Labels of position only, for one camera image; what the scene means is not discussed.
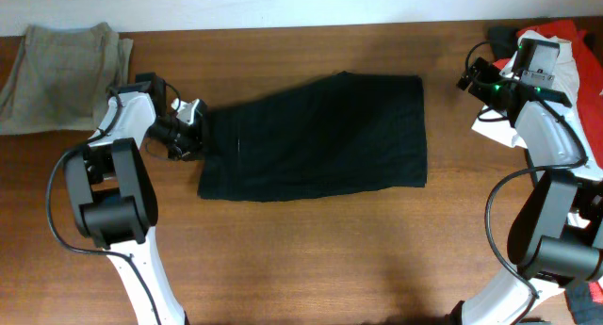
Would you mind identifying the black shorts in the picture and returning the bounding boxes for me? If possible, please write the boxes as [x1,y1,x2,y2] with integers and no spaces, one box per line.
[197,72,428,202]

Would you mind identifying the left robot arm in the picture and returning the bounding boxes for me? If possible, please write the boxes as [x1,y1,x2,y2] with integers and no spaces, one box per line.
[56,73,208,325]

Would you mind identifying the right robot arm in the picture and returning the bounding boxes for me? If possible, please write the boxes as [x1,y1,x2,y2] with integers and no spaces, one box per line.
[446,37,602,324]

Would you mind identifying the white garment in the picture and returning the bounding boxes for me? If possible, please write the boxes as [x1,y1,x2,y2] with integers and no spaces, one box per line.
[470,29,581,150]

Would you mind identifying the red garment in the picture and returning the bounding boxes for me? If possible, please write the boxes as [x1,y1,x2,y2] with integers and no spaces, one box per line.
[517,20,602,166]

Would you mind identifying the folded beige shorts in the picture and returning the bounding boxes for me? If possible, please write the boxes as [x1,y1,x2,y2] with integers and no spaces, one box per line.
[1,23,134,135]

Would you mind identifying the right black cable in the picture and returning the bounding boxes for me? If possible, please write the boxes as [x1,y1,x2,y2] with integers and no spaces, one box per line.
[464,41,590,325]

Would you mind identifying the black cable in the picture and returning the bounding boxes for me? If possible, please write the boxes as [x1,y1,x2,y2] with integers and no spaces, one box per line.
[44,82,183,325]
[464,41,590,325]

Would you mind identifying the left black cable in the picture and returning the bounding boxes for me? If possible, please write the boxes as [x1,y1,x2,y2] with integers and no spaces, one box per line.
[44,82,183,325]

